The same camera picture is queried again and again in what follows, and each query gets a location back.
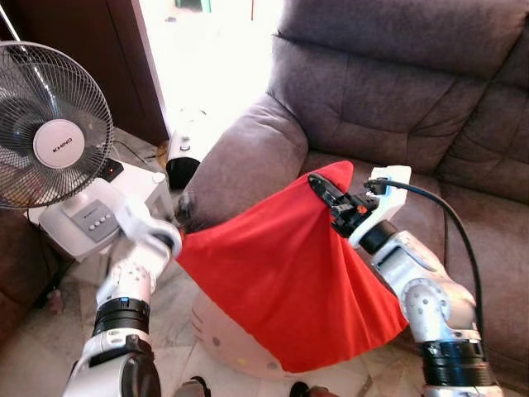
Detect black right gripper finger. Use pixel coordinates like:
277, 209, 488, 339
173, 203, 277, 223
307, 172, 348, 208

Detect red pillow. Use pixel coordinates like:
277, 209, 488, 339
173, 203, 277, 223
176, 160, 410, 375

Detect grey-brown fabric sofa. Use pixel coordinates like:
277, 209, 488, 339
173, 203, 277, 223
176, 0, 529, 394

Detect black box with red light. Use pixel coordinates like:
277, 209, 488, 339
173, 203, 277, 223
99, 160, 125, 184

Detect white round pouf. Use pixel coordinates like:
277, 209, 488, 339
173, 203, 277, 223
190, 289, 290, 381

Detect white fan with black grille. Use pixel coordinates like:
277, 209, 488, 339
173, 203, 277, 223
0, 41, 150, 262

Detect small pink object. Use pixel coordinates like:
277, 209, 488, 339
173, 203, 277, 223
48, 289, 65, 315

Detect dark brown armchair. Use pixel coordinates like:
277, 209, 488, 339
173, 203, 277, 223
0, 211, 63, 348

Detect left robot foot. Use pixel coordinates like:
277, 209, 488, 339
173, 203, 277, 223
178, 376, 212, 397

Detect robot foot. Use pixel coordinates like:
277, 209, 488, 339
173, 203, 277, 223
178, 376, 212, 397
289, 380, 340, 397

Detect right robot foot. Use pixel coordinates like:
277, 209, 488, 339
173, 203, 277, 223
289, 380, 340, 397

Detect dark brown wooden door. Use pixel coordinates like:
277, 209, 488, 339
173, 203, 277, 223
0, 0, 170, 146

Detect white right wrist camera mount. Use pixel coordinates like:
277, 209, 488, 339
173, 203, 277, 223
347, 165, 412, 249

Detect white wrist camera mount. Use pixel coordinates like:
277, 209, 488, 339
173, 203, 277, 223
116, 198, 183, 257
347, 165, 412, 249

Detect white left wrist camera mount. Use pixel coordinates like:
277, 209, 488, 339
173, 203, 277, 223
116, 198, 183, 257

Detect thin black power cord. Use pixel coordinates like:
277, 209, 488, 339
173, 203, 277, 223
112, 139, 166, 165

